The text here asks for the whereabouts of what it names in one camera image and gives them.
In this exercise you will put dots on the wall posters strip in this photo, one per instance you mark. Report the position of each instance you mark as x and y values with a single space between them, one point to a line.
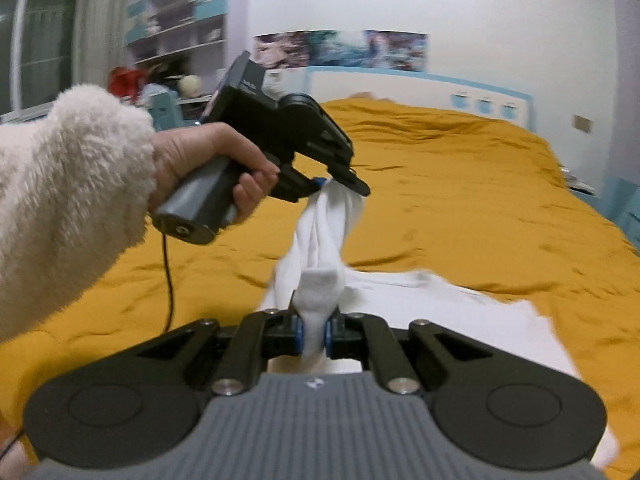
369 49

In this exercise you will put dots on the light blue chair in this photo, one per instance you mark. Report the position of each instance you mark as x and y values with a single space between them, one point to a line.
166 111

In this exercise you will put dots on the blue lilac storage cabinet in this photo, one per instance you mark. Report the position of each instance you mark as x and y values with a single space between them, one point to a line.
619 203

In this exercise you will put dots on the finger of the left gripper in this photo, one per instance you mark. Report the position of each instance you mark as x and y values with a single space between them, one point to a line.
293 186
341 171

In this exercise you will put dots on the red item on desk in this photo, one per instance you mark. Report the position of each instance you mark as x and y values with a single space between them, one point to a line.
126 83

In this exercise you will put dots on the beige wall socket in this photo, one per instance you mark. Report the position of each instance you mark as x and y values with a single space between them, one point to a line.
582 123

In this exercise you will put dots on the white blue headboard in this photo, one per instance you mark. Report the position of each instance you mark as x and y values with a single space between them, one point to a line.
414 89

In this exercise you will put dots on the window with frame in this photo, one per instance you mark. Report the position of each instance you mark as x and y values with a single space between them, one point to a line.
47 46

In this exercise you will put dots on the person's left hand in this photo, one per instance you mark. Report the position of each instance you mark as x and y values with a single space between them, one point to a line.
178 152

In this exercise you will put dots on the white printed t-shirt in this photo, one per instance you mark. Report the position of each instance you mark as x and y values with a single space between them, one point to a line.
448 378

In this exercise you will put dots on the mustard yellow bed cover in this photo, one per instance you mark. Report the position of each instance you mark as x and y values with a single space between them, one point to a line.
477 201

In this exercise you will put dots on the blue white desk shelving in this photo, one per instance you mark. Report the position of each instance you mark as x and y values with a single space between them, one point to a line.
179 43

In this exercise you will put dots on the fluffy white sleeve forearm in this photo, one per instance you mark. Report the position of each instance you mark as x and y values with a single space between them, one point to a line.
74 190

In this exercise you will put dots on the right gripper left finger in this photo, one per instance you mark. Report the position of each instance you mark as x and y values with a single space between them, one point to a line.
294 327

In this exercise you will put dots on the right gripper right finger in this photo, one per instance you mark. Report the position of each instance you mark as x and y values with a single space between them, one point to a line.
342 336

